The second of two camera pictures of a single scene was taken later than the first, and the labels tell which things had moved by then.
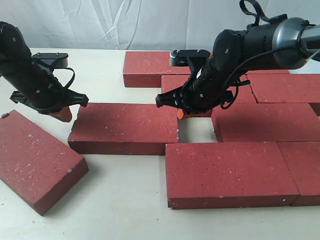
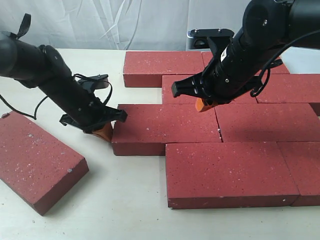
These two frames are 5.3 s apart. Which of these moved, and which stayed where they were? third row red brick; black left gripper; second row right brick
Moved: black left gripper
Stayed: second row right brick; third row red brick
